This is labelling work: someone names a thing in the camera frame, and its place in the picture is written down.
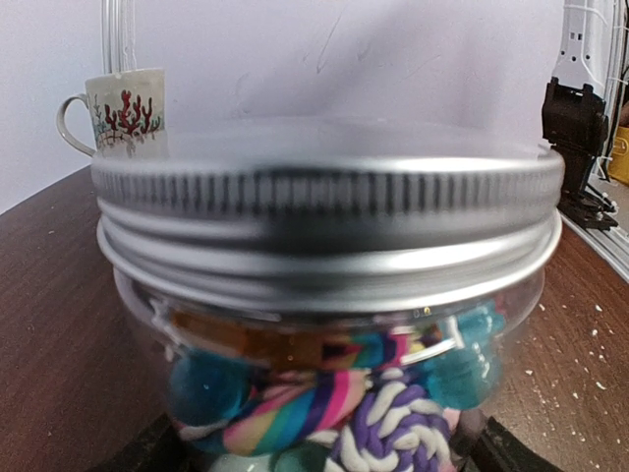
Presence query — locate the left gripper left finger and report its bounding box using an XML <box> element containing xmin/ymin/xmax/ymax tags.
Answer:
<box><xmin>92</xmin><ymin>414</ymin><xmax>190</xmax><ymax>472</ymax></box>

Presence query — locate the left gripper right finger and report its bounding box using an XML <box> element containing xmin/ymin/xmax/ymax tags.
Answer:
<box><xmin>469</xmin><ymin>417</ymin><xmax>561</xmax><ymax>472</ymax></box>

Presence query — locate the pile of swirl lollipops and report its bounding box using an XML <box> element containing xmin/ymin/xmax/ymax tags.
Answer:
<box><xmin>179</xmin><ymin>333</ymin><xmax>458</xmax><ymax>472</ymax></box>

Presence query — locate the clear plastic jar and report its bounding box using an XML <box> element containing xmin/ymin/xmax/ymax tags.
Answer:
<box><xmin>114</xmin><ymin>270</ymin><xmax>544</xmax><ymax>471</ymax></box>

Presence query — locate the pile of stick candies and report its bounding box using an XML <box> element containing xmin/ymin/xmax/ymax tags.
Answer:
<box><xmin>154</xmin><ymin>296</ymin><xmax>507</xmax><ymax>471</ymax></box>

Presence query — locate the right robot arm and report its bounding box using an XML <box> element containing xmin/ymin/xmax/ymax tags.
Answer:
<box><xmin>551</xmin><ymin>0</ymin><xmax>628</xmax><ymax>101</ymax></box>

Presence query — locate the yellow box in background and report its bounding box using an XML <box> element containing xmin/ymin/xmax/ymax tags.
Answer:
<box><xmin>607</xmin><ymin>126</ymin><xmax>629</xmax><ymax>186</ymax></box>

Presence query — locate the patterned ceramic mug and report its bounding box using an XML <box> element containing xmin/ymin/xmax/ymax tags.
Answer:
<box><xmin>56</xmin><ymin>69</ymin><xmax>166</xmax><ymax>157</ymax></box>

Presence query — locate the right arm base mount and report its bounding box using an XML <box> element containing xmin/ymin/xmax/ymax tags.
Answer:
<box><xmin>542</xmin><ymin>77</ymin><xmax>618</xmax><ymax>231</ymax></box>

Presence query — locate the right aluminium frame post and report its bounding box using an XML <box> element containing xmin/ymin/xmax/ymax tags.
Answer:
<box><xmin>100</xmin><ymin>0</ymin><xmax>137</xmax><ymax>75</ymax></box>

